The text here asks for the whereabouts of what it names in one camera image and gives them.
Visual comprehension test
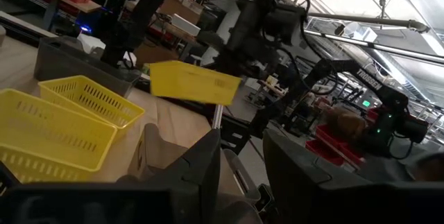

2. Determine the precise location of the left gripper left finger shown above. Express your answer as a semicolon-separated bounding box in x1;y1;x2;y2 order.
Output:
117;128;222;224

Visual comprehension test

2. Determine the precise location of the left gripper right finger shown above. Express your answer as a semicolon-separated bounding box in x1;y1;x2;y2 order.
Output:
262;128;334;224

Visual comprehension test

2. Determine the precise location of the yellow box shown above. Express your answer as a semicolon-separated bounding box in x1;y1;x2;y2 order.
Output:
148;60;243;107

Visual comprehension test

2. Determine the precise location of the yellow plastic basket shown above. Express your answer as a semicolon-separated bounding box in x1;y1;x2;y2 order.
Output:
0;88;118;184
37;74;146;139

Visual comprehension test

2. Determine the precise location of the black plastic basket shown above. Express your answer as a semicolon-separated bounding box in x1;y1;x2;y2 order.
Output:
127;123;275;224

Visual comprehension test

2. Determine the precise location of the white box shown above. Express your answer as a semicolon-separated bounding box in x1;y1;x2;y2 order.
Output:
171;13;202;37

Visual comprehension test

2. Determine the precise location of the brown cardboard box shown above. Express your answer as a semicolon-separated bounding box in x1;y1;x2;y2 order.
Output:
157;0;205;26

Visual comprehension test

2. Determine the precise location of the dark grey plastic tray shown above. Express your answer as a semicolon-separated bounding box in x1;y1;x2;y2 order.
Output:
33;35;142;98

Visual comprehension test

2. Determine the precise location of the silver aluminium post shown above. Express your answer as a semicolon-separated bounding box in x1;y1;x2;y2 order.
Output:
212;104;225;130

